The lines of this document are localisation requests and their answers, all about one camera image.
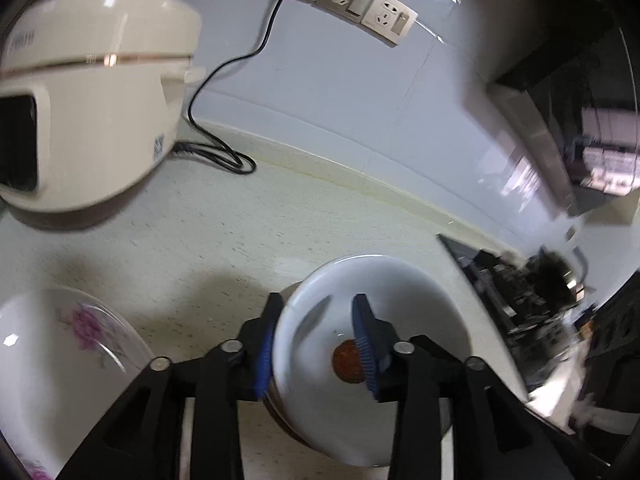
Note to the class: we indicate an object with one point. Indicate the small white floral plate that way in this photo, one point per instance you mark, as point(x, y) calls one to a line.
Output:
point(50, 385)

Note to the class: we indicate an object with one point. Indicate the white bowl with orange outside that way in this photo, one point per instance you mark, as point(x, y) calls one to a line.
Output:
point(425, 320)

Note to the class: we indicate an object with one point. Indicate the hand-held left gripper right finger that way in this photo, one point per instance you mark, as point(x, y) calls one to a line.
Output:
point(362, 345)

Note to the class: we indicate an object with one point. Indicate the cream rice cooker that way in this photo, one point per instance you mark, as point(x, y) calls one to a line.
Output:
point(100, 135)

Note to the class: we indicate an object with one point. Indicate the cream switched wall socket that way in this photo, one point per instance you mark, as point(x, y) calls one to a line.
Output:
point(390, 20)

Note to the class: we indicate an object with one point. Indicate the black gas stove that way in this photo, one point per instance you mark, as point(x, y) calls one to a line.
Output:
point(500, 280)

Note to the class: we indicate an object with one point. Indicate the steel range hood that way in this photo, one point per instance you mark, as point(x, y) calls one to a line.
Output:
point(540, 150)

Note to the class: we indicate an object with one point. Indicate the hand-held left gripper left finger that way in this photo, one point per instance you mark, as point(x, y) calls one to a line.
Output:
point(265, 360)

